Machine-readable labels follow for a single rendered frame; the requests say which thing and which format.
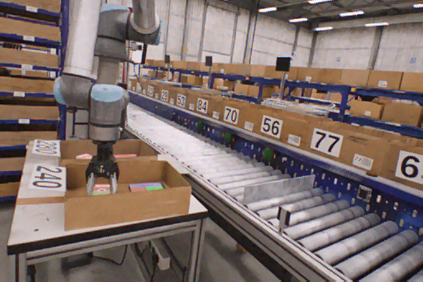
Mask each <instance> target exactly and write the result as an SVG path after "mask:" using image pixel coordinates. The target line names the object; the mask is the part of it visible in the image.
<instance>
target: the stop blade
mask: <svg viewBox="0 0 423 282"><path fill-rule="evenodd" d="M314 179H315V175H307V176H303V177H299V178H295V179H284V180H279V181H271V182H267V183H263V184H252V185H248V186H245V191H244V195H243V200H242V204H244V203H252V202H255V201H258V200H261V199H267V198H273V197H277V196H283V195H286V194H291V193H297V192H301V191H304V190H308V189H312V186H313V183H314ZM242 204H241V205H242Z"/></svg>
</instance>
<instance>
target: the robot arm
mask: <svg viewBox="0 0 423 282"><path fill-rule="evenodd" d="M101 5H102V0H74V1H73V6H72V16H71V21H70V25H69V38H68V43H67V48H66V52H65V62H64V70H63V71H62V77H58V78H57V79H56V80H55V85H54V96H55V100H56V101H57V102H58V103H62V104H65V105H67V106H78V107H82V108H91V114H90V124H89V137H90V138H91V139H93V144H95V145H97V154H96V155H94V156H93V157H92V159H91V161H89V165H88V168H87V169H86V171H85V177H86V181H87V183H86V186H87V192H88V196H90V195H92V193H93V189H94V186H95V184H94V183H95V182H96V180H97V177H104V179H107V180H108V182H110V189H111V194H114V193H115V192H116V187H117V184H118V180H119V174H120V171H119V166H118V162H116V157H115V156H114V155H113V145H115V144H116V140H117V139H119V135H120V131H122V128H121V127H120V126H121V111H123V110H125V109H126V107H127V106H128V103H129V101H130V98H129V95H128V93H127V91H126V90H125V89H123V88H121V87H119V86H116V85H112V84H93V83H90V82H91V78H92V77H91V73H92V67H93V55H94V52H97V53H100V54H104V55H113V56H116V57H120V58H123V59H127V53H126V41H135V42H139V43H142V44H146V45H159V43H160V38H161V35H162V27H163V22H164V21H163V20H162V19H159V16H158V15H157V14H156V13H155V0H132V10H133V12H130V11H129V8H128V7H124V6H121V5H118V4H113V3H105V4H103V5H102V6H101ZM100 10H101V11H100ZM98 23H99V25H98ZM97 29H98V30H97ZM96 36H97V40H96Z"/></svg>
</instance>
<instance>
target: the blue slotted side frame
mask: <svg viewBox="0 0 423 282"><path fill-rule="evenodd" d="M129 93H130V94H131V95H132V96H131V95H130V94H129V96H130V101H129V102H131V103H133V104H135V105H136V106H138V107H141V108H144V109H145V110H148V111H150V112H152V113H154V114H157V115H160V116H161V117H163V115H164V119H167V120H170V121H172V116H173V111H175V118H174V122H175V123H176V124H179V126H182V125H183V127H187V129H189V130H190V131H193V128H194V132H197V134H198V135H202V136H205V137H206V138H210V139H211V141H214V139H215V142H220V144H221V145H224V140H225V139H224V135H225V134H226V131H229V132H231V133H233V138H234V141H233V139H232V144H231V145H229V144H227V143H226V142H225V146H226V147H230V148H231V149H232V150H234V149H235V147H236V149H235V150H236V151H237V153H240V151H241V149H242V152H241V153H243V154H244V155H248V156H249V157H250V159H251V160H254V155H255V159H256V160H257V161H258V163H261V159H262V158H263V152H264V146H268V147H270V148H272V149H275V153H274V154H275V159H273V163H270V166H271V167H273V170H277V166H278V170H281V173H282V174H285V169H287V172H286V174H289V175H290V176H291V179H295V178H294V175H295V173H296V178H299V177H303V176H307V175H315V179H314V183H313V186H312V189H316V188H319V189H321V190H322V191H323V193H324V194H334V196H335V197H336V201H339V200H341V199H344V200H346V201H347V202H348V203H349V208H352V207H353V206H358V207H361V208H362V209H363V210H364V215H367V214H370V213H375V214H377V215H378V216H379V217H380V218H381V222H380V224H381V223H383V222H387V221H391V222H394V223H396V224H397V226H398V231H397V234H398V233H400V232H402V231H405V230H411V231H414V232H415V233H416V235H418V242H416V243H414V244H413V245H412V246H409V248H410V249H411V248H412V247H413V246H416V245H417V244H418V243H420V242H422V241H423V232H422V235H419V234H418V232H419V231H420V228H421V227H422V229H423V198H422V197H418V196H416V195H414V194H411V193H407V192H405V191H403V190H400V189H396V188H393V187H392V186H389V185H388V184H382V183H380V182H378V181H376V180H371V179H369V178H367V177H364V176H361V175H359V174H356V173H354V172H349V171H347V170H344V169H340V168H339V167H336V166H334V165H329V164H327V163H325V162H323V161H321V160H316V159H314V158H311V157H307V156H306V155H303V154H300V153H297V152H295V151H291V150H289V149H285V148H283V147H281V146H276V145H274V144H273V143H270V142H268V141H263V140H261V139H259V138H255V137H253V136H251V135H246V134H244V133H243V132H240V131H236V130H233V129H231V128H229V127H224V126H222V125H220V124H216V123H214V122H212V121H208V120H206V119H204V118H202V117H196V116H195V115H192V114H188V113H187V112H184V111H181V110H178V109H176V108H172V107H169V106H167V105H164V104H163V103H157V102H156V101H154V100H152V99H148V98H145V97H142V96H139V95H137V94H134V93H132V92H129ZM136 95H137V96H136ZM140 102H141V103H140ZM162 109H163V110H162ZM153 110H154V111H153ZM165 116H166V117H165ZM178 116H179V118H178ZM185 118H186V119H185ZM188 120H189V121H188ZM197 121H202V122H203V124H202V132H201V131H197V128H196V123H197ZM194 123H195V124H194ZM204 126H205V129H204ZM208 130H209V131H208ZM212 131H213V133H212ZM217 133H218V135H217ZM239 142H240V144H239ZM245 143H246V146H245ZM252 145H253V149H251V147H252ZM278 157H279V158H278ZM283 157H284V158H285V157H286V158H287V159H286V160H283ZM258 158H259V159H258ZM282 160H283V162H282ZM302 165H303V167H302V170H301V166H302ZM311 169H313V173H312V174H311ZM290 173H291V174H290ZM317 173H318V174H317ZM323 174H325V175H324V179H323V178H322V177H323ZM329 178H330V179H329ZM335 179H337V180H336V184H335ZM315 183H316V187H315ZM348 184H350V187H349V189H348V187H347V186H348ZM359 185H363V186H364V187H366V188H370V189H372V193H371V195H372V196H370V199H369V201H368V202H366V201H363V202H362V199H361V198H357V195H358V192H359ZM327 187H328V193H327V192H326V188H327ZM355 189H356V190H355ZM333 192H334V193H333ZM339 193H341V195H340V198H339ZM378 196H380V202H379V203H378V202H377V199H378ZM352 198H354V204H352ZM387 202H388V203H387ZM395 203H397V209H395V208H394V204H395ZM360 204H361V205H360ZM368 205H369V208H368V211H367V210H366V208H367V206H368ZM405 209H406V211H405ZM413 210H416V211H417V213H416V216H415V217H413ZM375 211H377V212H375ZM383 212H385V213H386V214H385V219H384V218H382V215H383ZM392 218H393V219H392ZM401 219H402V220H403V221H404V222H403V224H402V227H401V226H400V222H401ZM380 224H379V225H380ZM397 234H395V235H397Z"/></svg>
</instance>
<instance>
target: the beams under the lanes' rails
mask: <svg viewBox="0 0 423 282"><path fill-rule="evenodd" d="M192 196H193V197H194V198H195V199H196V200H197V201H198V202H199V203H201V204H202V206H204V207H205V208H206V210H207V211H208V214H209V216H210V217H213V219H214V220H215V221H217V222H218V223H219V224H220V225H222V226H223V227H224V229H226V230H227V231H228V232H229V233H231V235H232V236H233V237H235V238H236V239H237V240H238V241H240V242H241V243H242V245H244V246H246V248H248V249H249V250H250V251H251V252H253V253H254V255H256V256H257V257H258V258H259V259H260V260H261V261H262V262H263V263H265V265H267V266H268V267H269V268H270V269H272V270H273V272H275V273H277V275H278V276H280V277H281V278H282V279H283V280H285V281H286V282H301V281H300V280H299V279H298V278H297V277H295V276H294V275H293V274H292V273H290V272H289V271H288V270H287V269H285V268H284V267H283V266H282V265H280V264H279V263H278V262H277V261H276V260H275V259H273V257H271V256H269V254H268V253H265V251H264V250H262V249H261V248H260V247H259V246H257V245H256V244H254V242H253V241H251V240H250V239H249V238H248V237H247V236H246V235H244V234H243V233H242V232H240V231H239V229H236V228H235V226H233V225H231V223H230V222H227V220H225V219H224V218H223V217H222V216H221V215H220V214H219V213H217V212H216V211H215V210H213V209H212V208H211V207H210V206H209V205H207V204H206V203H204V202H203V201H202V200H201V199H200V198H199V197H198V196H197V195H195V194H194V193H193V192H192ZM409 250H410V248H409V247H407V248H406V249H405V250H404V251H402V252H400V253H398V254H396V256H399V255H401V254H403V253H404V252H406V251H409Z"/></svg>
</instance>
